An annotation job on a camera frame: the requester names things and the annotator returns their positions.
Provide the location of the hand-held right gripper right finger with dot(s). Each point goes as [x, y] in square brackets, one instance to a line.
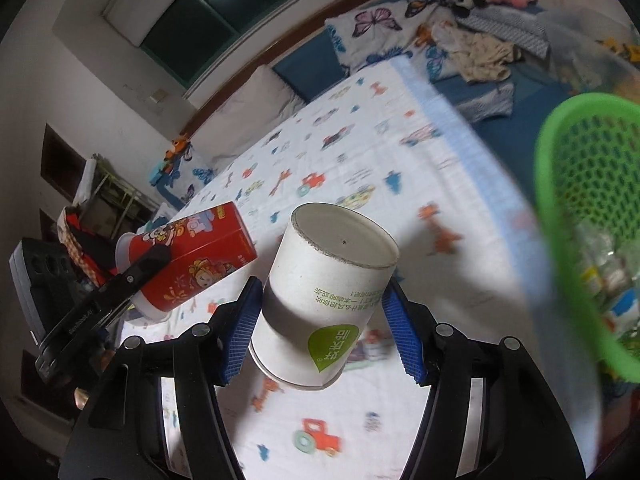
[402, 330]

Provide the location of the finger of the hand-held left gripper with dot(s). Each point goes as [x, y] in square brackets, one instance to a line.
[147, 265]

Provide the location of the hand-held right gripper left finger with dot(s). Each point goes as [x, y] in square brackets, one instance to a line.
[240, 330]

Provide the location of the red cartoon printed cup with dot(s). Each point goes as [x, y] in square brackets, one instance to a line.
[210, 255]

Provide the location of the white paper cup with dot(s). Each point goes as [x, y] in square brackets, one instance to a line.
[320, 280]

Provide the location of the green perforated plastic basket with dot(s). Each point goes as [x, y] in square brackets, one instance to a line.
[545, 160]

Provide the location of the grey black appliance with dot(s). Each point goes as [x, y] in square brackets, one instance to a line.
[35, 280]

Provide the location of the red checkered cloth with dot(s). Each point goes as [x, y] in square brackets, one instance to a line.
[75, 240]

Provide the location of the metal rack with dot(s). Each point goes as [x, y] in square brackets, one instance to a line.
[110, 190]

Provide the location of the small butterfly print pillow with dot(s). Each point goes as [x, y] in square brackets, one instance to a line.
[192, 180]

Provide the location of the white pillow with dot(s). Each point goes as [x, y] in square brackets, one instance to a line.
[250, 105]

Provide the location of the vehicle print blanket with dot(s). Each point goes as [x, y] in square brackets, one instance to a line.
[350, 135]

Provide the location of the blue white packet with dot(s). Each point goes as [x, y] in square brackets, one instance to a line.
[622, 305]

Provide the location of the blue mattress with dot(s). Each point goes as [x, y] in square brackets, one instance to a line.
[505, 125]

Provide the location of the dark window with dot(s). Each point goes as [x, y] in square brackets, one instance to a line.
[200, 25]

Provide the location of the beige patterned garment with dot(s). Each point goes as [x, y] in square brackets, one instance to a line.
[480, 55]

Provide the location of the blue white patterned cloth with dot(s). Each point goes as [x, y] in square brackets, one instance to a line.
[515, 25]

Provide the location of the clear plastic storage bin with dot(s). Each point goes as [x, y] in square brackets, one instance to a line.
[575, 30]

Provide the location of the yellow toy truck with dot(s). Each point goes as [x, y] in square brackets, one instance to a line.
[625, 50]

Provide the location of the wall switch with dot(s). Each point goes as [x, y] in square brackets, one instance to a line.
[159, 95]

